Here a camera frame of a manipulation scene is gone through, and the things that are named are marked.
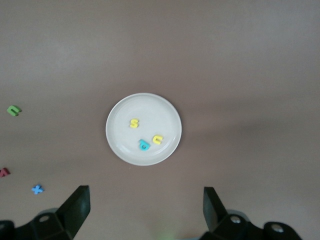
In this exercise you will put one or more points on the beige round plate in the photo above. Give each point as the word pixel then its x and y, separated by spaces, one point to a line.
pixel 155 112

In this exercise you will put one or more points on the yellow foam letter u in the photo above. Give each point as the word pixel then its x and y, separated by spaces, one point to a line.
pixel 157 143

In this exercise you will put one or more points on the teal foam letter p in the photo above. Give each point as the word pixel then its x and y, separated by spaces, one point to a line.
pixel 141 142

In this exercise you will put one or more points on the green foam letter u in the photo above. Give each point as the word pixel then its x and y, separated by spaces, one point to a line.
pixel 11 107

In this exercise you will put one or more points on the brown table cover sheet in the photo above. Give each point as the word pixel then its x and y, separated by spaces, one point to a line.
pixel 225 62

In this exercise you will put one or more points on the yellow foam letter s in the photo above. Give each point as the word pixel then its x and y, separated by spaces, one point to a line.
pixel 134 123

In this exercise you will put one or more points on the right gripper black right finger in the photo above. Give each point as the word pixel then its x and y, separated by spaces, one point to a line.
pixel 215 212

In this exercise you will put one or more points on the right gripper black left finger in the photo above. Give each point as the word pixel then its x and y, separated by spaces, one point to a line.
pixel 75 212

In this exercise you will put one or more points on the blue foam letter x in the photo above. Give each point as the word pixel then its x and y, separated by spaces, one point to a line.
pixel 37 189

